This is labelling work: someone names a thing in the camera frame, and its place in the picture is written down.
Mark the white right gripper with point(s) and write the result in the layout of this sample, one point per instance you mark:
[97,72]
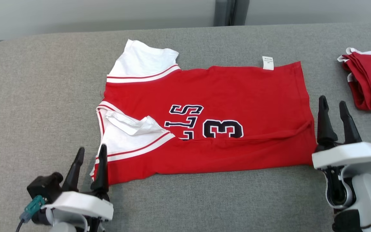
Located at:
[349,154]

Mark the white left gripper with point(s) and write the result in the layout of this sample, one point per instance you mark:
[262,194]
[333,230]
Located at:
[82,203]

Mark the red jersey with black numbers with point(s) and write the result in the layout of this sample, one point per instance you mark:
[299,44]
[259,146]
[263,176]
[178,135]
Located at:
[237,90]

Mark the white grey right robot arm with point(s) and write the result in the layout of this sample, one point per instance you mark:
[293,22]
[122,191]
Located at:
[369,196]

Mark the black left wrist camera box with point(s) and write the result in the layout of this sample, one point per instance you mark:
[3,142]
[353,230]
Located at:
[43,188]

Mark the teal left camera connector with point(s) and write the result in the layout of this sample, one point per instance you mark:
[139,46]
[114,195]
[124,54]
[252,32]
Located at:
[32,207]

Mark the grey metal wall post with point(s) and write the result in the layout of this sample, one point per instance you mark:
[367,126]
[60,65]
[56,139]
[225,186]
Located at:
[224,13]

